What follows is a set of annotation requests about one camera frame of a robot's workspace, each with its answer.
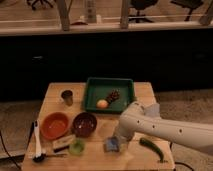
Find black cable right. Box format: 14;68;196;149
169;141;196;171

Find white handled brush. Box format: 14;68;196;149
34;121;42;159

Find orange bowl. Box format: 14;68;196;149
40;112;70;140

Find wooden block brush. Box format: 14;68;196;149
53;135;76;152

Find small green cup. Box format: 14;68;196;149
69;138;85;155

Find green chili pepper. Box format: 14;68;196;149
139;138;166;163

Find black cable left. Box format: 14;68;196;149
0;129;22;170

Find dark red bowl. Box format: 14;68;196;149
72;112;97;138

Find grey cloth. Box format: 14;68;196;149
145;103;160;117

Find dark grape bunch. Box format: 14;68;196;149
106;90;120;103

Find office chair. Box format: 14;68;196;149
171;0;204;21
129;0;158;23
26;0;53;11

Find office chair left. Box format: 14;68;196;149
26;0;53;11

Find blue sponge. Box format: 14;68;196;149
104;137;119;152

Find orange fruit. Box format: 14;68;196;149
96;99;109;109

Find black cable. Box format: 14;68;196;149
0;129;22;170
169;141;196;171

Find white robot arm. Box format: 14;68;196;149
114;101;213;156

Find green plastic tray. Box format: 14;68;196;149
82;77;135;114

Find office chair centre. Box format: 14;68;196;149
129;0;158;23

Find office chair right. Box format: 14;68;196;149
171;0;204;21

